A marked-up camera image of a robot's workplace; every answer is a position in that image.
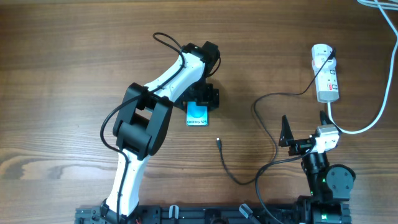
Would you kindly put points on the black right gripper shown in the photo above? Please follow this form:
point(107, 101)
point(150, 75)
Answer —
point(287, 139)

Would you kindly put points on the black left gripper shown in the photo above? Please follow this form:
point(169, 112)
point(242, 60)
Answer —
point(210, 98)

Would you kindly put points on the blue screen smartphone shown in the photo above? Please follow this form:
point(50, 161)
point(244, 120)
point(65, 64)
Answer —
point(196, 115)

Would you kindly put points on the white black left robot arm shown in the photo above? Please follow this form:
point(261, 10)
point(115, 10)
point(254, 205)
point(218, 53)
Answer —
point(143, 118)

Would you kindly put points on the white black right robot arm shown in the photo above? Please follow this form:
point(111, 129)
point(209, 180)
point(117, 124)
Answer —
point(330, 185)

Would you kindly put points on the white usb charger adapter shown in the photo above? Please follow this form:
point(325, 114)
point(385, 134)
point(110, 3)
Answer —
point(321, 62)

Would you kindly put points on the white power strip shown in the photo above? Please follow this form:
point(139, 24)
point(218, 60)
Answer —
point(326, 81)

